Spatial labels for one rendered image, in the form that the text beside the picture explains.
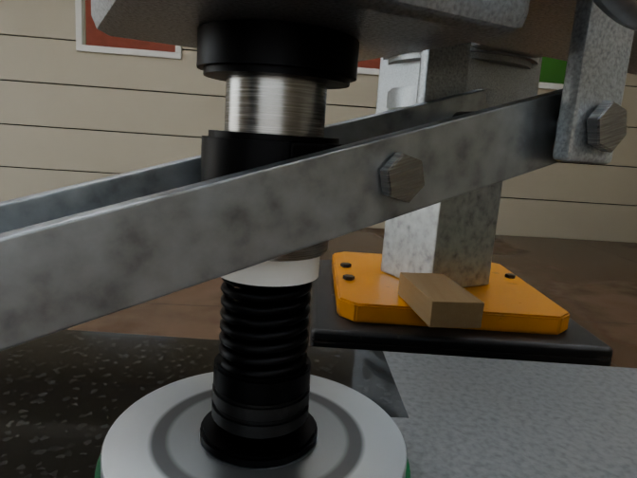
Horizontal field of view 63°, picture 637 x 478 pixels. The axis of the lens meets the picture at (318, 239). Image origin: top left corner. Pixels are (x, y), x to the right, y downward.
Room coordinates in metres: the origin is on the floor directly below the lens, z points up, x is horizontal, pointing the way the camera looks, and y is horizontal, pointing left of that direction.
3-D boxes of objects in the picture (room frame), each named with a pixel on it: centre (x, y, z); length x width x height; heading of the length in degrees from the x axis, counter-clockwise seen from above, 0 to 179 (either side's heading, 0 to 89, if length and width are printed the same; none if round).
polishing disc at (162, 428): (0.34, 0.03, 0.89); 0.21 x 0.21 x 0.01
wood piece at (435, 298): (1.00, -0.25, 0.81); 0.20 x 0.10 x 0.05; 9
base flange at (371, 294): (1.26, -0.29, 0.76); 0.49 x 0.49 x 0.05; 1
